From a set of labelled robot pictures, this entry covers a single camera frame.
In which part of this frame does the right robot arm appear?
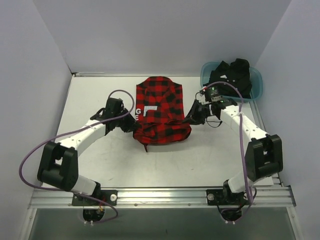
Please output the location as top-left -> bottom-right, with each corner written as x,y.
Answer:
184,84 -> 283,205

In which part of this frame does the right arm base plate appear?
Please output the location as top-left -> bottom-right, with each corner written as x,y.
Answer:
206,189 -> 249,207

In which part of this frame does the black button shirt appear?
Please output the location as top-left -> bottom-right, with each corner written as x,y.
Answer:
201,58 -> 252,99

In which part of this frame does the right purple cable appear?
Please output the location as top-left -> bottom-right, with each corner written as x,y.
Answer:
199,81 -> 257,223

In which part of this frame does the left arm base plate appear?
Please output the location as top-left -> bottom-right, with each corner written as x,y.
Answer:
71,189 -> 118,207

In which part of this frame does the teal plastic basin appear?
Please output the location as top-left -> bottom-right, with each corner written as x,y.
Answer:
200,61 -> 263,103

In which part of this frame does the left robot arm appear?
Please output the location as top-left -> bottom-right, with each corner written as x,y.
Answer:
37,97 -> 140,206

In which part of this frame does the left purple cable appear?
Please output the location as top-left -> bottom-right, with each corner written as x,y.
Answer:
18,88 -> 136,224

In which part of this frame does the purple cable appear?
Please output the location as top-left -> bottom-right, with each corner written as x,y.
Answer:
199,81 -> 257,223
18,88 -> 136,224

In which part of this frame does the aluminium front rail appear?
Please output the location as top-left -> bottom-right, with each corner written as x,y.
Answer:
29,185 -> 296,210

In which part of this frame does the red black plaid shirt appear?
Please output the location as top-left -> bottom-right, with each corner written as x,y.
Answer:
133,76 -> 192,151

